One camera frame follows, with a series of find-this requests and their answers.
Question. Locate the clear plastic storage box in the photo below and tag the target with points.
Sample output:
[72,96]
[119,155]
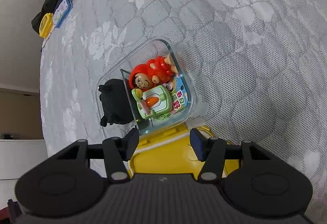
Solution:
[158,46]

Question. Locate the blue framed card toy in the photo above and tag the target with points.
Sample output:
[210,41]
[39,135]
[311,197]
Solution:
[61,12]

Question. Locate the red haired doll figure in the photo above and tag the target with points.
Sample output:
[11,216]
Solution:
[156,71]

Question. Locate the white cabinet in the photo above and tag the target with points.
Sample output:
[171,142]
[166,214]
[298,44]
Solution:
[16,158]

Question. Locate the black plush cat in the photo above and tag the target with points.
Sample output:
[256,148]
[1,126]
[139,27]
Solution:
[115,103]

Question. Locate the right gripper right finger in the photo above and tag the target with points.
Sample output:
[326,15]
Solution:
[211,151]

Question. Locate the colourful printed card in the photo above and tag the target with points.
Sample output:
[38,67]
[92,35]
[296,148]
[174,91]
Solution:
[178,93]

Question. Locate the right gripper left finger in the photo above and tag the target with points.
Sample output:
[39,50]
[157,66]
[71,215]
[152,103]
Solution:
[117,151]

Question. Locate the green carrot toy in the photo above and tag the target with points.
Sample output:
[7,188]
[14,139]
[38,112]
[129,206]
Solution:
[153,102]

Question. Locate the small yellow round case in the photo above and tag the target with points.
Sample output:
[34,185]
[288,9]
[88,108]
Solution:
[46,25]

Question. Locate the grey floral lace tablecloth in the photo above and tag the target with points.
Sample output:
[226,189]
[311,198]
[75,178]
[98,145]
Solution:
[257,69]

